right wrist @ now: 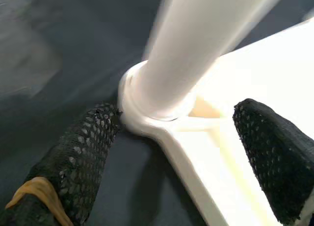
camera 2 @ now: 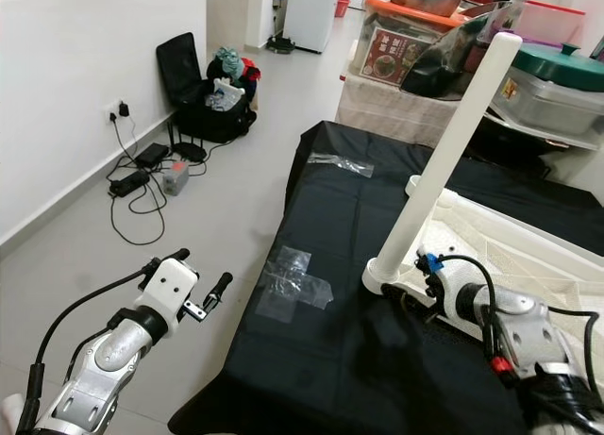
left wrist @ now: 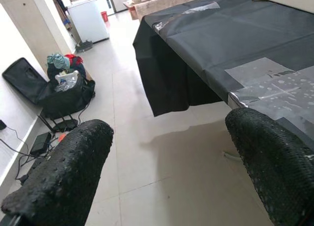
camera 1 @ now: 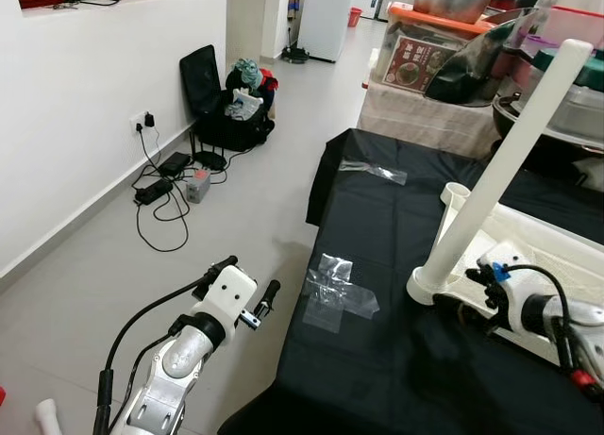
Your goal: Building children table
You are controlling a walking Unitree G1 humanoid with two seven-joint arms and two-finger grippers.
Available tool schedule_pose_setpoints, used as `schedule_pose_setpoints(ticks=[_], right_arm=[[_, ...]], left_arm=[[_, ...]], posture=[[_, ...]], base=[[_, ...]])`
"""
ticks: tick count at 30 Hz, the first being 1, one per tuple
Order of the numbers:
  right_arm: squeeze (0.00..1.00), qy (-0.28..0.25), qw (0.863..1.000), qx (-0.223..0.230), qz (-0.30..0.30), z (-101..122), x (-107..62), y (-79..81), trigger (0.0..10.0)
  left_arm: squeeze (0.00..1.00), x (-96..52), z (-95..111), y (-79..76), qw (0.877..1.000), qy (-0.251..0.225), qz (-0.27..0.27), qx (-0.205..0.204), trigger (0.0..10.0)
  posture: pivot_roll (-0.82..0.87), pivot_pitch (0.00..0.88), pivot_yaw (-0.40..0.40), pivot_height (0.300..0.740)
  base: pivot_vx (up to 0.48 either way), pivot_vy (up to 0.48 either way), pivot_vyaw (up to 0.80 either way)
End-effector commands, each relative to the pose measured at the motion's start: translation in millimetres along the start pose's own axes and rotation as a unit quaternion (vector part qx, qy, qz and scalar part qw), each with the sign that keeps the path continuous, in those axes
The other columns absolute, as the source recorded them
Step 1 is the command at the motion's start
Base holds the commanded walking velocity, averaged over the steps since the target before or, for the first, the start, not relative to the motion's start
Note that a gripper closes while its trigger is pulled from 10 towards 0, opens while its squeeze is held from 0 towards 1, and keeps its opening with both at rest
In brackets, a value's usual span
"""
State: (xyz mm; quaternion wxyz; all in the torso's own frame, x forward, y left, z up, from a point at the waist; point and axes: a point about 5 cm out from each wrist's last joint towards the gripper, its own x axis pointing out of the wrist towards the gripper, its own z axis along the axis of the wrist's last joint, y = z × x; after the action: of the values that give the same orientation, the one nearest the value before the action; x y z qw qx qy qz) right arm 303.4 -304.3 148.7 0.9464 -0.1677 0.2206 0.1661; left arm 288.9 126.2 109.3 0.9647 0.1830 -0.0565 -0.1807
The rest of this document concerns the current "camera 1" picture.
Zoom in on white plastic table top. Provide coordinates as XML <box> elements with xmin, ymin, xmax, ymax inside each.
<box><xmin>408</xmin><ymin>182</ymin><xmax>604</xmax><ymax>370</ymax></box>

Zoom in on black power strip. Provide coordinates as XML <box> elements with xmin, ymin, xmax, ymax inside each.
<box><xmin>134</xmin><ymin>177</ymin><xmax>176</xmax><ymax>207</ymax></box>

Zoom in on black tablecloth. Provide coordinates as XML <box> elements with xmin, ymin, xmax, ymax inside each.
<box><xmin>217</xmin><ymin>128</ymin><xmax>604</xmax><ymax>435</ymax></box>

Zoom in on black wifi router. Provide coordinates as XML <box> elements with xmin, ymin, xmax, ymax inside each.
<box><xmin>189</xmin><ymin>133</ymin><xmax>227</xmax><ymax>172</ymax></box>

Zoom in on black power adapter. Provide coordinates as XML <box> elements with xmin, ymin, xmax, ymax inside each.
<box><xmin>156</xmin><ymin>152</ymin><xmax>193</xmax><ymax>178</ymax></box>

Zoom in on black wok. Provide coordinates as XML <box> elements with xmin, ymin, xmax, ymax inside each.
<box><xmin>491</xmin><ymin>91</ymin><xmax>604</xmax><ymax>181</ymax></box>

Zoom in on white plastic bag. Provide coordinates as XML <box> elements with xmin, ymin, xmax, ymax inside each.
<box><xmin>225</xmin><ymin>88</ymin><xmax>263</xmax><ymax>123</ymax></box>

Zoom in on beige cloth covered bench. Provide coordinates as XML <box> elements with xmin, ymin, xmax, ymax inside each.
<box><xmin>357</xmin><ymin>76</ymin><xmax>511</xmax><ymax>160</ymax></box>

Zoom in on black folding chair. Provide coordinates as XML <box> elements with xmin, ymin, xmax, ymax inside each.
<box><xmin>179</xmin><ymin>43</ymin><xmax>277</xmax><ymax>153</ymax></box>

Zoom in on green stuffed toy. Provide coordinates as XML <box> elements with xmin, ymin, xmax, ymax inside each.
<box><xmin>231</xmin><ymin>58</ymin><xmax>265</xmax><ymax>89</ymax></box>

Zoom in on clear plastic storage box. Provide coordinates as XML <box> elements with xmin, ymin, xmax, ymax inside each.
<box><xmin>543</xmin><ymin>76</ymin><xmax>604</xmax><ymax>143</ymax></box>

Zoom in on black bag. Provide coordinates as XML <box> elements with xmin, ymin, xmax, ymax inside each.
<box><xmin>425</xmin><ymin>8</ymin><xmax>539</xmax><ymax>104</ymax></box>

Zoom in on dark green slippers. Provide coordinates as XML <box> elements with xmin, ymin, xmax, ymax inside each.
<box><xmin>281</xmin><ymin>46</ymin><xmax>312</xmax><ymax>64</ymax></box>

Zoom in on red printed carton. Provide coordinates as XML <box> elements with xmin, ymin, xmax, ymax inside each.
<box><xmin>382</xmin><ymin>34</ymin><xmax>454</xmax><ymax>92</ymax></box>

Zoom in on green pot with lid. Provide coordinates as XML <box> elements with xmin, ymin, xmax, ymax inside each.
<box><xmin>533</xmin><ymin>48</ymin><xmax>604</xmax><ymax>92</ymax></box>

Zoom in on white fridge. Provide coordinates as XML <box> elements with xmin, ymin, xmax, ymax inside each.
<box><xmin>297</xmin><ymin>0</ymin><xmax>358</xmax><ymax>63</ymax></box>

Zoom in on orange lidded storage box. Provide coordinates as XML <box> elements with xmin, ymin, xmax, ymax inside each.
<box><xmin>373</xmin><ymin>3</ymin><xmax>496</xmax><ymax>92</ymax></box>

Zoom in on pink box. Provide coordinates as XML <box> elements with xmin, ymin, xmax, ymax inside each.
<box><xmin>543</xmin><ymin>6</ymin><xmax>604</xmax><ymax>49</ymax></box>

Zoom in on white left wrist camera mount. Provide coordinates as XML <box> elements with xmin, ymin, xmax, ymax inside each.
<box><xmin>193</xmin><ymin>265</ymin><xmax>258</xmax><ymax>337</ymax></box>

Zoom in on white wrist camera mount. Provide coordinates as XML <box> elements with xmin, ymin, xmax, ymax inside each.
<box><xmin>193</xmin><ymin>265</ymin><xmax>258</xmax><ymax>337</ymax></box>
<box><xmin>477</xmin><ymin>246</ymin><xmax>529</xmax><ymax>337</ymax></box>

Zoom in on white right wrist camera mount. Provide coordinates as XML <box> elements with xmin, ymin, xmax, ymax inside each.
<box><xmin>477</xmin><ymin>246</ymin><xmax>529</xmax><ymax>337</ymax></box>

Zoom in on black charger cable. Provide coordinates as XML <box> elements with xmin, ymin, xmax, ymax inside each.
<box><xmin>132</xmin><ymin>124</ymin><xmax>237</xmax><ymax>254</ymax></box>

